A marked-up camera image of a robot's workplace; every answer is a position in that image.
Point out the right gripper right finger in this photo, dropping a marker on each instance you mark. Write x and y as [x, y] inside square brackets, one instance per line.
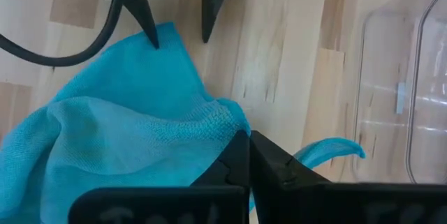
[314, 206]

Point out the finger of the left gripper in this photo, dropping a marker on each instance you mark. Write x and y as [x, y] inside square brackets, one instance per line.
[141, 4]
[213, 4]

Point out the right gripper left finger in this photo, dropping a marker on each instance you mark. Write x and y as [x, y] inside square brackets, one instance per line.
[174, 206]

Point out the blue microfiber towel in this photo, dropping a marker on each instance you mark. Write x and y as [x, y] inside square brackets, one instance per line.
[122, 112]

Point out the clear plastic bin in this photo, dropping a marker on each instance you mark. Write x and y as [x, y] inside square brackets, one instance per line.
[384, 95]

